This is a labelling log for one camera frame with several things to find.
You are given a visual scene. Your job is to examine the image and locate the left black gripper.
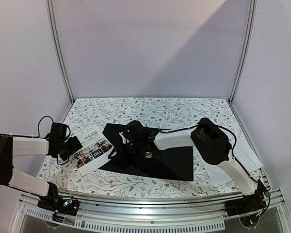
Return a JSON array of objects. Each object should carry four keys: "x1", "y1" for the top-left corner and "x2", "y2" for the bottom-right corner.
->
[{"x1": 59, "y1": 136, "x2": 83, "y2": 162}]

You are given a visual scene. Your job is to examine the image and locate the black clip folder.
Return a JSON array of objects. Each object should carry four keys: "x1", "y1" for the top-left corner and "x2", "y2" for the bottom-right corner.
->
[{"x1": 100, "y1": 123, "x2": 194, "y2": 181}]

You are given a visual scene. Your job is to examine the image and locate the silver folder clip mechanism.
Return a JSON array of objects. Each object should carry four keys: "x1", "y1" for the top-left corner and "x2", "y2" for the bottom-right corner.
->
[{"x1": 145, "y1": 151, "x2": 153, "y2": 159}]

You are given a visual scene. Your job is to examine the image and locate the colour printed brochure sheet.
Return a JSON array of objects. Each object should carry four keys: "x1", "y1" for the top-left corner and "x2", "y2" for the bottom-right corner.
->
[{"x1": 72, "y1": 125, "x2": 114, "y2": 177}]

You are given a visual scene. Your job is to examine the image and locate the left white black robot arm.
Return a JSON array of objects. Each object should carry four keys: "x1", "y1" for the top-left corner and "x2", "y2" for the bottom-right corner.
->
[{"x1": 0, "y1": 134, "x2": 82, "y2": 215}]

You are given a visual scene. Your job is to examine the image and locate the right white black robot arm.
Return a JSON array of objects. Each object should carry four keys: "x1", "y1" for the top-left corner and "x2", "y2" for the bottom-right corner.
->
[{"x1": 109, "y1": 117, "x2": 270, "y2": 218}]

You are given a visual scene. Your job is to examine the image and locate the floral patterned tablecloth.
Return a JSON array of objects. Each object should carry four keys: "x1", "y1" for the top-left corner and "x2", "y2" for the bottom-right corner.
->
[{"x1": 37, "y1": 98, "x2": 251, "y2": 199}]

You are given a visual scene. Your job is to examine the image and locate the white text paper sheet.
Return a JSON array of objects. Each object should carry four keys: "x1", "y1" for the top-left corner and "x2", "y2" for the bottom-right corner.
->
[{"x1": 201, "y1": 137, "x2": 263, "y2": 189}]

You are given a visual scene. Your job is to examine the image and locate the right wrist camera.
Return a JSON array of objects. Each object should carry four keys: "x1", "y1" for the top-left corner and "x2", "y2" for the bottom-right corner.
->
[{"x1": 126, "y1": 120, "x2": 145, "y2": 137}]

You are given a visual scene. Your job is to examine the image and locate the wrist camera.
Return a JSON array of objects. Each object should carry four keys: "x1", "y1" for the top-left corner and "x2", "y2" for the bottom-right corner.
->
[
  {"x1": 50, "y1": 122, "x2": 68, "y2": 141},
  {"x1": 126, "y1": 120, "x2": 145, "y2": 137}
]

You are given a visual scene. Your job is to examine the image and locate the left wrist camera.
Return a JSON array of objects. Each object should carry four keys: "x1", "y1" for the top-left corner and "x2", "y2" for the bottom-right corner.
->
[{"x1": 50, "y1": 122, "x2": 68, "y2": 141}]

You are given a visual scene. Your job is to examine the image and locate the aluminium mounting rail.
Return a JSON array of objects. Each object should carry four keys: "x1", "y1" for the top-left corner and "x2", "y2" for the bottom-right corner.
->
[{"x1": 23, "y1": 192, "x2": 271, "y2": 221}]

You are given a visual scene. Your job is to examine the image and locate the perforated white cable tray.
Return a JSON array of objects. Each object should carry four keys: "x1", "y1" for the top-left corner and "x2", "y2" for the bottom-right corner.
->
[{"x1": 19, "y1": 207, "x2": 226, "y2": 233}]

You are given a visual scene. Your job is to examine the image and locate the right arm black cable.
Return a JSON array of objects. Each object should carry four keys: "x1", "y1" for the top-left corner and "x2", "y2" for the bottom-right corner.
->
[{"x1": 160, "y1": 123, "x2": 265, "y2": 187}]

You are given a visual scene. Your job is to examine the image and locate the left aluminium frame post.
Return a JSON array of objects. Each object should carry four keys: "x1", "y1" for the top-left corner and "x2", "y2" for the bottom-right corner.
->
[{"x1": 46, "y1": 0, "x2": 75, "y2": 103}]

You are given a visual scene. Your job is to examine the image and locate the aluminium frame post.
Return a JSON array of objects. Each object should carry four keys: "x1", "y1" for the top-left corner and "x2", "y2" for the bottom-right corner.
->
[
  {"x1": 46, "y1": 0, "x2": 75, "y2": 103},
  {"x1": 228, "y1": 0, "x2": 257, "y2": 105}
]

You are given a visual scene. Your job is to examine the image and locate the right aluminium frame post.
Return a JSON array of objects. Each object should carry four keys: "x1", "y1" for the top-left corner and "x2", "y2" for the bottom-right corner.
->
[{"x1": 228, "y1": 0, "x2": 257, "y2": 105}]

